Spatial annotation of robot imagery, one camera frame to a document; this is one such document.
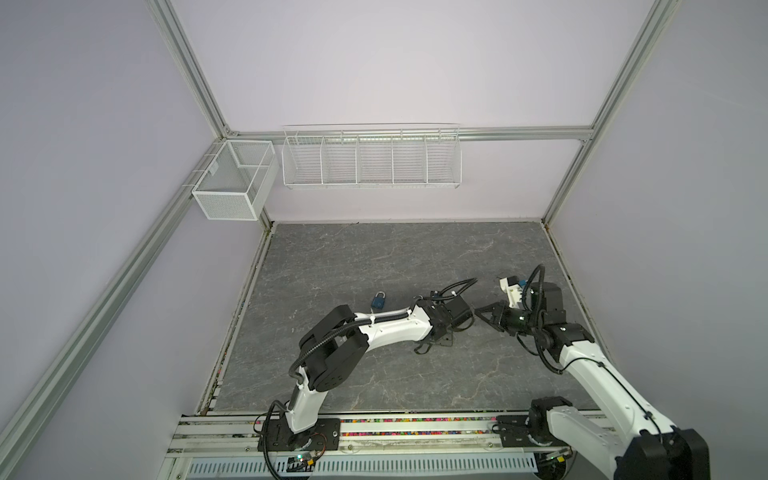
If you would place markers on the large blue padlock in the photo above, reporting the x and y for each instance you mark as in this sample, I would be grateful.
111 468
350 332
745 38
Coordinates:
378 302

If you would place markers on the white vented cable duct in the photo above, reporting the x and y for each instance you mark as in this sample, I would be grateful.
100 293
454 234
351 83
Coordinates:
392 466

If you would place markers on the white mesh box basket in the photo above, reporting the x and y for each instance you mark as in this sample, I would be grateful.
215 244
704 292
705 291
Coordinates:
237 181

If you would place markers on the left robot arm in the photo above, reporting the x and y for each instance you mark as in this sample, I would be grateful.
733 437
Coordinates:
332 349

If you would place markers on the white wire shelf basket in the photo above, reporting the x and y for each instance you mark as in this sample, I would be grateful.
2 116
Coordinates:
372 156

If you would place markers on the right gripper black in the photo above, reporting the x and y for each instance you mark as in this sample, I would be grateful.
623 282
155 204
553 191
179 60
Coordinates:
498 316

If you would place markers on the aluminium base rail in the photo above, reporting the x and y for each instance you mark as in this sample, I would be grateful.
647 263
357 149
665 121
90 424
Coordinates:
362 433

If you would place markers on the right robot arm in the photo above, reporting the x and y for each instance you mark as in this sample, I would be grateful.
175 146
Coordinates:
642 443

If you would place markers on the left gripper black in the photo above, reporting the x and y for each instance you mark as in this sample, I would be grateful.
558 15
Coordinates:
447 341

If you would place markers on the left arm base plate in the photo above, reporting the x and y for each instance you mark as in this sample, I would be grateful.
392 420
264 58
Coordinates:
324 435

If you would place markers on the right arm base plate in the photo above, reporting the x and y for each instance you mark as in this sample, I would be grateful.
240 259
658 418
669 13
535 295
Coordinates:
513 431

